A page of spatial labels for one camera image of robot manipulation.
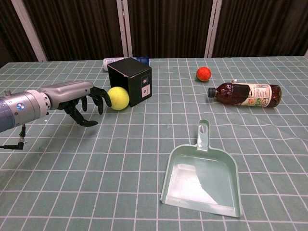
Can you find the white bottle with blue cap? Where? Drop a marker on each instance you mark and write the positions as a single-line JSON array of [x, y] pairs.
[[113, 63]]

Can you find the white metal frame post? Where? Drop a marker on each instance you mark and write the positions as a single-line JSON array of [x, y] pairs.
[[213, 27], [29, 30], [125, 27]]

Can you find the green checked tablecloth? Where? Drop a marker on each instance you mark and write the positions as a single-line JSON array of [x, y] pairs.
[[154, 154]]

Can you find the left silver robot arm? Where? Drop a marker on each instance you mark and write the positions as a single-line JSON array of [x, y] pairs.
[[22, 109]]

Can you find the yellow tennis ball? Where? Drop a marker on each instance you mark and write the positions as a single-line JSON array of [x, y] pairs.
[[118, 98]]

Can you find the red orange ball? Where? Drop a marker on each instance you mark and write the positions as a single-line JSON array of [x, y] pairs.
[[203, 73]]

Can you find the dark brown labelled bottle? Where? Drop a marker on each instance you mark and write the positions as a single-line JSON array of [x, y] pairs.
[[245, 94]]

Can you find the black cardboard box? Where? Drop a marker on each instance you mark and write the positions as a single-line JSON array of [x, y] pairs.
[[131, 80]]

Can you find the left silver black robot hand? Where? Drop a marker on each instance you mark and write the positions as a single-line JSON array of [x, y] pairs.
[[79, 102]]

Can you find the pale green plastic dustpan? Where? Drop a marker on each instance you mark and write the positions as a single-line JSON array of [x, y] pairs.
[[204, 173]]

